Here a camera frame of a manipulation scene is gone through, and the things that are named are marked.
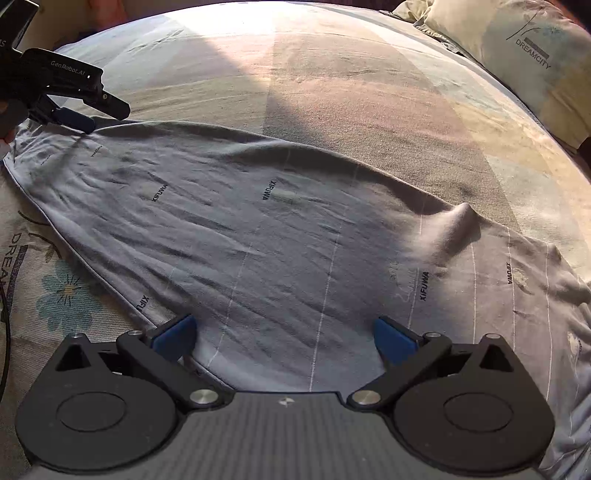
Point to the cream printed pillow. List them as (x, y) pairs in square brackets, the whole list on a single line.
[(521, 50)]

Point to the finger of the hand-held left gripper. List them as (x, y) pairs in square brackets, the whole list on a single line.
[(76, 119), (108, 105)]

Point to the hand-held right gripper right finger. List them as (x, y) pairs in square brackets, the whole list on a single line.
[(392, 341)]

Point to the person's left hand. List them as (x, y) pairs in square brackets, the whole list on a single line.
[(3, 146)]

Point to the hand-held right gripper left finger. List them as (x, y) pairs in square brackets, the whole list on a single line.
[(178, 337)]

